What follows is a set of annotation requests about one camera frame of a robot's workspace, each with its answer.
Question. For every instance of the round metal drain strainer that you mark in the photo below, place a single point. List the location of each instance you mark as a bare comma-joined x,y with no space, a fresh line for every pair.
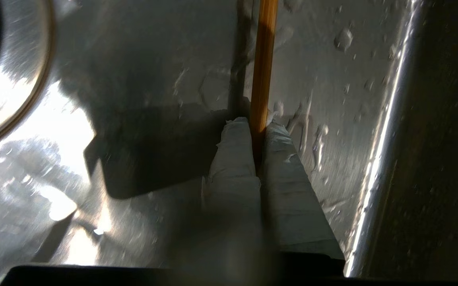
10,79

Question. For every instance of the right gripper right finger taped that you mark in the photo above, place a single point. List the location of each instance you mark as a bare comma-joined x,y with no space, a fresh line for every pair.
292,198

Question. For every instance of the brown wooden chopstick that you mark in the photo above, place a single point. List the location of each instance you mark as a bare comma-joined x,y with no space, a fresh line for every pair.
264,59

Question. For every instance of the stainless steel sink basin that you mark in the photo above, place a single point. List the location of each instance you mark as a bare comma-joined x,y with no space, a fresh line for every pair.
133,59

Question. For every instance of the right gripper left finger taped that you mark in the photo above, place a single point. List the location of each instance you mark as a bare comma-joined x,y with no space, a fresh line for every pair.
233,178

